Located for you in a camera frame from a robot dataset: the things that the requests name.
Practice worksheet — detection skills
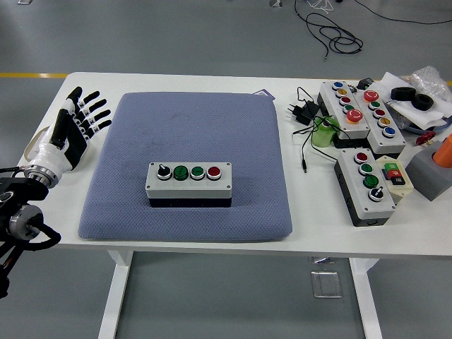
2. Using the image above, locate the orange cylinder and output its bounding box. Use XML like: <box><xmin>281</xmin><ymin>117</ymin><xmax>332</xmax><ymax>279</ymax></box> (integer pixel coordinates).
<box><xmin>433</xmin><ymin>133</ymin><xmax>452</xmax><ymax>170</ymax></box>

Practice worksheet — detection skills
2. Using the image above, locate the grey block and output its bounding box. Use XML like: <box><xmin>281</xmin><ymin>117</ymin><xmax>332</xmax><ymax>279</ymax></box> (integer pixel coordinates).
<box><xmin>405</xmin><ymin>140</ymin><xmax>452</xmax><ymax>202</ymax></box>

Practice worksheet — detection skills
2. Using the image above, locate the black power adapter with cord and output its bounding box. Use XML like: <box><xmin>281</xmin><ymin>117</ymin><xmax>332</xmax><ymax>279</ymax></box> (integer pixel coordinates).
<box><xmin>285</xmin><ymin>86</ymin><xmax>342</xmax><ymax>174</ymax></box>

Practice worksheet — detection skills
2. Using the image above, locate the cream switch with coloured keys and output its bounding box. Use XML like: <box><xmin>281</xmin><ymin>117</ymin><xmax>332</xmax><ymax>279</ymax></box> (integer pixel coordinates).
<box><xmin>374</xmin><ymin>155</ymin><xmax>414</xmax><ymax>205</ymax></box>

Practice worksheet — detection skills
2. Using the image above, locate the purple-edged card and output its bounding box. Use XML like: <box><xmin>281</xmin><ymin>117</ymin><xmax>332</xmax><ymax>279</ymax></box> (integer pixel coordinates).
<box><xmin>252</xmin><ymin>88</ymin><xmax>277</xmax><ymax>102</ymax></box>

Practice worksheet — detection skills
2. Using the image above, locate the large clear floor plate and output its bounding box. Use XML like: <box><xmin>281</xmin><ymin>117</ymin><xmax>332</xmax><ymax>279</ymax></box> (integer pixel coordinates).
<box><xmin>310</xmin><ymin>270</ymin><xmax>343</xmax><ymax>299</ymax></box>

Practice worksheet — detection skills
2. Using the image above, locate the white paper sheet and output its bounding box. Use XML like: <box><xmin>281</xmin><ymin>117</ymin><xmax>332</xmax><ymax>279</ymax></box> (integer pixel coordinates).
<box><xmin>379</xmin><ymin>71</ymin><xmax>452</xmax><ymax>130</ymax></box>

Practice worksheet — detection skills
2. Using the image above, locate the grey four-button control box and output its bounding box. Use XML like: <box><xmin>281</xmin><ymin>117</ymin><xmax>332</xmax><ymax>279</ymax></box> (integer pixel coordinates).
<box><xmin>145</xmin><ymin>162</ymin><xmax>234</xmax><ymax>209</ymax></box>
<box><xmin>333</xmin><ymin>148</ymin><xmax>397</xmax><ymax>227</ymax></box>

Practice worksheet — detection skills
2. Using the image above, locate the clear bubble wrap bag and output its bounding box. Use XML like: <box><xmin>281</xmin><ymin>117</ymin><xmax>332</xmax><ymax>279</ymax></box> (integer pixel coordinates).
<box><xmin>409</xmin><ymin>66</ymin><xmax>452</xmax><ymax>103</ymax></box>

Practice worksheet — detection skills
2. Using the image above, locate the grey five-button control box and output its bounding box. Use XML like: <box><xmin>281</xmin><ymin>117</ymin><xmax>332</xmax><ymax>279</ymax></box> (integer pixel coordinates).
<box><xmin>316</xmin><ymin>80</ymin><xmax>371</xmax><ymax>149</ymax></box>
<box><xmin>352</xmin><ymin>89</ymin><xmax>408</xmax><ymax>160</ymax></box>

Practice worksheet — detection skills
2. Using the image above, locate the white table leg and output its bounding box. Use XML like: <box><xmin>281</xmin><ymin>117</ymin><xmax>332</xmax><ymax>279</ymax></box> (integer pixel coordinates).
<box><xmin>349</xmin><ymin>257</ymin><xmax>384</xmax><ymax>339</ymax></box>
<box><xmin>97</xmin><ymin>249</ymin><xmax>134</xmax><ymax>339</ymax></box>

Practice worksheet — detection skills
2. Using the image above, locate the blue-grey padded mat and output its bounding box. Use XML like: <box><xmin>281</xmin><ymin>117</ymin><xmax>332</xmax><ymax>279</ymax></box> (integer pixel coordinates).
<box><xmin>78</xmin><ymin>91</ymin><xmax>294</xmax><ymax>244</ymax></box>

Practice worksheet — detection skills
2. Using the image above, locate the long black floor cable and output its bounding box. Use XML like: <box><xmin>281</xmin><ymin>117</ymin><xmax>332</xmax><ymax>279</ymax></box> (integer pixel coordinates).
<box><xmin>355</xmin><ymin>0</ymin><xmax>452</xmax><ymax>25</ymax></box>

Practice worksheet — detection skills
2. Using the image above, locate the green plastic bottle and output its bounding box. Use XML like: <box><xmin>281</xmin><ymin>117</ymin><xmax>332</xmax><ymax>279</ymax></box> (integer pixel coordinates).
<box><xmin>311</xmin><ymin>116</ymin><xmax>340</xmax><ymax>148</ymax></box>

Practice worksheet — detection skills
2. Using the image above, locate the blue ring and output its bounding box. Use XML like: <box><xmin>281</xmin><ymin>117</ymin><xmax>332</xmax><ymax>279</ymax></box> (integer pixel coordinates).
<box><xmin>402</xmin><ymin>118</ymin><xmax>452</xmax><ymax>135</ymax></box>

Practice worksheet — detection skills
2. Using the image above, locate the white and black robot left hand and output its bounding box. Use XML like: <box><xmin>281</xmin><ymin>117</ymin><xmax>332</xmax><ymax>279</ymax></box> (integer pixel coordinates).
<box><xmin>30</xmin><ymin>86</ymin><xmax>113</xmax><ymax>174</ymax></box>

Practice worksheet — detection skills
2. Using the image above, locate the coiled black floor cable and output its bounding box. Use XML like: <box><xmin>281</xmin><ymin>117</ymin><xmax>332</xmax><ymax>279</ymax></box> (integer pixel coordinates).
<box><xmin>295</xmin><ymin>0</ymin><xmax>364</xmax><ymax>63</ymax></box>

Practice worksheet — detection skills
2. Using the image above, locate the white floor cord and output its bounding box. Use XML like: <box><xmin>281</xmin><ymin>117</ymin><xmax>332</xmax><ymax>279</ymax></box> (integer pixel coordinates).
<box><xmin>306</xmin><ymin>0</ymin><xmax>333</xmax><ymax>16</ymax></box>

